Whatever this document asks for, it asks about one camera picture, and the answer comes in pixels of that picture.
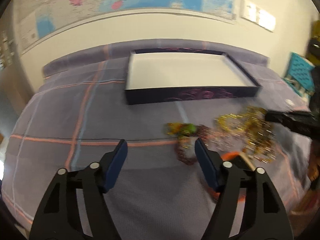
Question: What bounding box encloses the orange smart watch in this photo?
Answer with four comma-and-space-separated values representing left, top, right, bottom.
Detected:
202, 151, 256, 202

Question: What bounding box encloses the yellow bead necklace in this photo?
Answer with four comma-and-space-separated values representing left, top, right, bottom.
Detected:
214, 106, 277, 164

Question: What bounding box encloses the dark red bead bracelet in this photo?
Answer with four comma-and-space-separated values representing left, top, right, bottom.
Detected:
175, 125, 213, 166

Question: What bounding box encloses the purple plaid bed sheet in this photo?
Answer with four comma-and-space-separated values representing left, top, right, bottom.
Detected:
2, 58, 307, 239

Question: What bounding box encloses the colourful wall map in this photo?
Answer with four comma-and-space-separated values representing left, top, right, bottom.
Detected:
14, 0, 235, 51

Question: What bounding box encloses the clear crystal bead bracelet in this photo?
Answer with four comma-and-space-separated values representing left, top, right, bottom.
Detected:
203, 129, 249, 156

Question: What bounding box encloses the teal patterned box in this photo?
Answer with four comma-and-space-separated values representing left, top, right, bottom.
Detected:
283, 53, 315, 99

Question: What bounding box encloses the white wall socket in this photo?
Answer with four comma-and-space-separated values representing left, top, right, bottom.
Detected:
240, 0, 276, 32

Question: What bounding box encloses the green yellow bead bracelet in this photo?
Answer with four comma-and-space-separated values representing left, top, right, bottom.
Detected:
163, 122, 201, 138

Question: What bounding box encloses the dark purple tray box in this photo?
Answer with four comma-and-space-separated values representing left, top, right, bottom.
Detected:
124, 48, 261, 105

